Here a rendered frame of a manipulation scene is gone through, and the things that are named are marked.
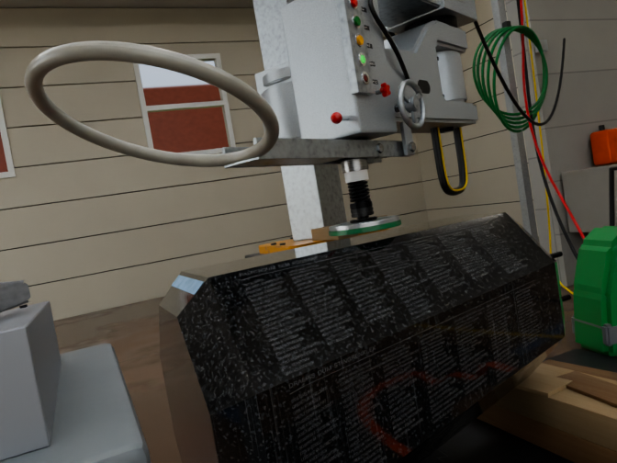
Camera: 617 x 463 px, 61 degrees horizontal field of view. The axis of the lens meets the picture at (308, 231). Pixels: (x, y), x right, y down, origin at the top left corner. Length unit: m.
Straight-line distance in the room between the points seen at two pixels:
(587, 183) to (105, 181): 5.74
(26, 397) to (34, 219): 7.08
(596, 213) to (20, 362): 4.02
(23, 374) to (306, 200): 1.99
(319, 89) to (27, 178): 6.26
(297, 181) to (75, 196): 5.40
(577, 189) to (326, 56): 3.03
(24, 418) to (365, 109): 1.22
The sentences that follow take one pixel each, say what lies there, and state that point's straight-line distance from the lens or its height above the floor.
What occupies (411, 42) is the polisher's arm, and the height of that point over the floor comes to 1.42.
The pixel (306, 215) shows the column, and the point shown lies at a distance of 2.34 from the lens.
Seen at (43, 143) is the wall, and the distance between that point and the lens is 7.58.
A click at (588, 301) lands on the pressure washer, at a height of 0.25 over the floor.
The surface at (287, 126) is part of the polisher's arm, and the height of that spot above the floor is 1.28.
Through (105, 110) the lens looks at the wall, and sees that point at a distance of 7.68.
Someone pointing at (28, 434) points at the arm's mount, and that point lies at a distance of 0.44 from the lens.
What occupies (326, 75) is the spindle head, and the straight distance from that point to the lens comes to 1.52.
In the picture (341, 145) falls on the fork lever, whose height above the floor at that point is 1.08.
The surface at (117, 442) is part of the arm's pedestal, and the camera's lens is 0.41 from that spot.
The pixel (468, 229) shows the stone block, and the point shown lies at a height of 0.78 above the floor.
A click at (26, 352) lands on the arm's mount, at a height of 0.87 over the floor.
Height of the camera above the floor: 0.94
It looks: 3 degrees down
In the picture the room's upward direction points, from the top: 9 degrees counter-clockwise
